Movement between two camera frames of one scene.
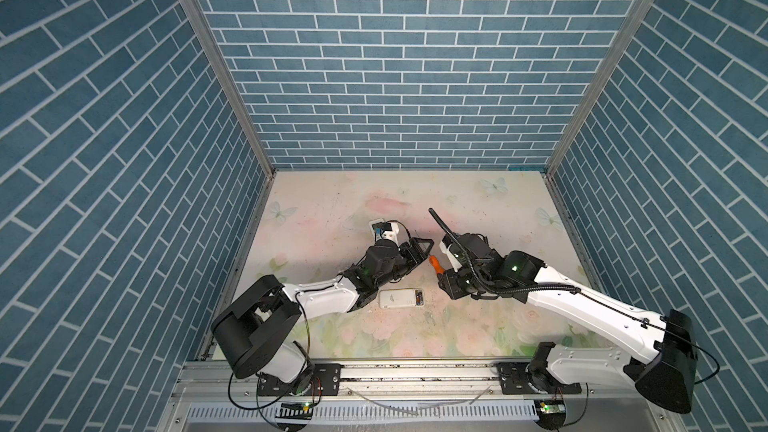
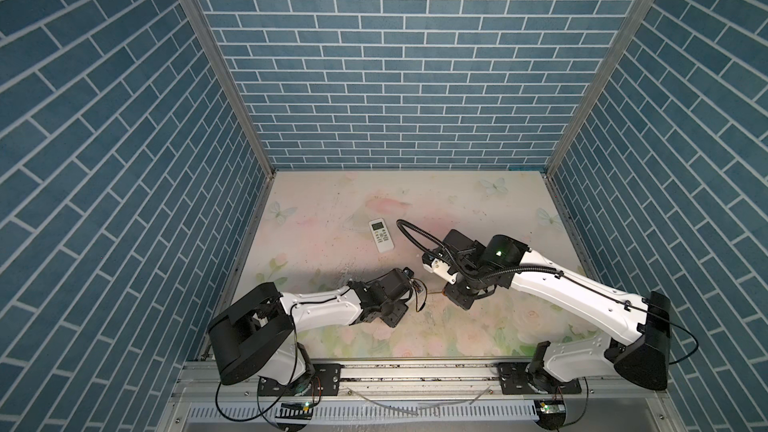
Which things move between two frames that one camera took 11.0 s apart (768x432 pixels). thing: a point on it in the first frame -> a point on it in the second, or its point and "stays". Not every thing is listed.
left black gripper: [413, 262] -> [400, 312]
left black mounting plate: [325, 381] stays
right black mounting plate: [513, 380] stays
